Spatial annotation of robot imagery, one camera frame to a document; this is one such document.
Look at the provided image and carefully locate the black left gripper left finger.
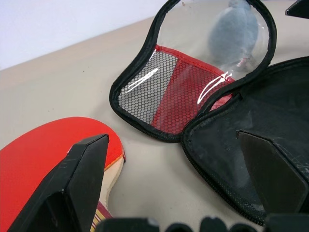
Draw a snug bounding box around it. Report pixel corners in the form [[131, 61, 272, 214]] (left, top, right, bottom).
[[7, 133, 110, 232]]

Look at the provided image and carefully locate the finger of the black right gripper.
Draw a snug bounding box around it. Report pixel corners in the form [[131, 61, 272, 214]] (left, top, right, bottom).
[[285, 0, 309, 18]]

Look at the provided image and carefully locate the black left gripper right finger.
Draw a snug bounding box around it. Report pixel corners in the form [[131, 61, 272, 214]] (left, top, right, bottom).
[[236, 130, 309, 216]]

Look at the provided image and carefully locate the red table tennis paddle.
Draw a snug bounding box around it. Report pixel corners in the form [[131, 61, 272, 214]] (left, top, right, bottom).
[[0, 116, 126, 232]]

